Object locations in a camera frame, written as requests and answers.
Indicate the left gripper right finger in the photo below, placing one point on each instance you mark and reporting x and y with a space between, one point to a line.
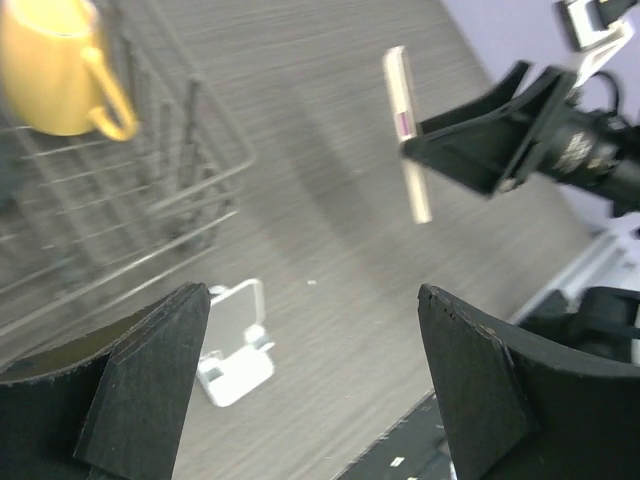
518 405

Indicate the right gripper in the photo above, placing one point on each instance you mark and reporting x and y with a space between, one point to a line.
492 150

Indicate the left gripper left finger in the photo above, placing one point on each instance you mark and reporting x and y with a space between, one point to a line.
110 404

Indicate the black phone pink case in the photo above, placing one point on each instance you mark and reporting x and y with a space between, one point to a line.
397 77

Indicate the white folding phone stand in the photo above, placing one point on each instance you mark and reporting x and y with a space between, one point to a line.
235 354

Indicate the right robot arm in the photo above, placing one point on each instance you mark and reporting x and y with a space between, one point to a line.
597 152

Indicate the yellow cup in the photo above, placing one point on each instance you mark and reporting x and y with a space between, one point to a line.
55 72

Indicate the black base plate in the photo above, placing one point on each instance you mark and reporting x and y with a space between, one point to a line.
414 448

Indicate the wire dish rack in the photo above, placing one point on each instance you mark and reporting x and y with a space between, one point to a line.
89 224

